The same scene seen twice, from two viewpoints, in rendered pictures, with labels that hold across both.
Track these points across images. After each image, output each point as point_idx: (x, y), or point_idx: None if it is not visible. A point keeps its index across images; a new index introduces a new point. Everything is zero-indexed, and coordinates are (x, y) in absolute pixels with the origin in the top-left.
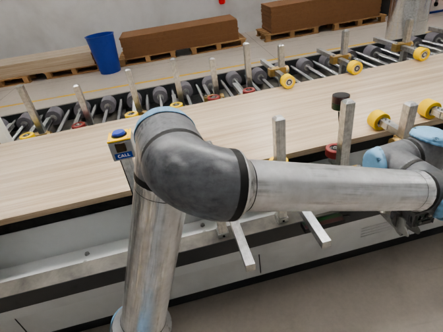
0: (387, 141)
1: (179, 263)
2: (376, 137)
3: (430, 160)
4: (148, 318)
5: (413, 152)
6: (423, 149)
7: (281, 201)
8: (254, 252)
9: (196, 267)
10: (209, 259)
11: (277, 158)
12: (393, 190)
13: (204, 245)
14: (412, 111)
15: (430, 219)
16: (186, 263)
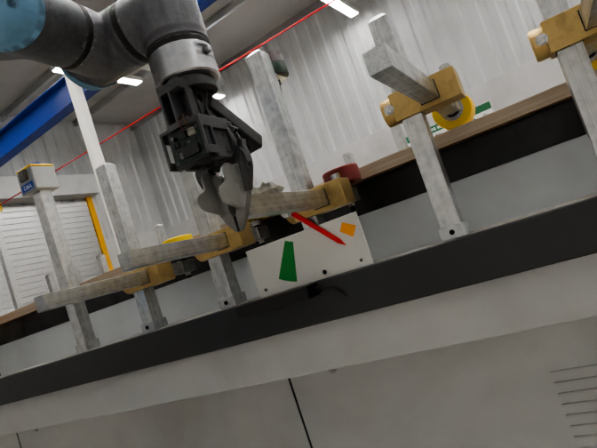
0: (505, 153)
1: (98, 372)
2: (446, 142)
3: (124, 11)
4: None
5: (102, 11)
6: (117, 1)
7: None
8: (212, 384)
9: (136, 400)
10: (149, 385)
11: (180, 172)
12: None
13: (121, 340)
14: (378, 31)
15: (201, 142)
16: (106, 373)
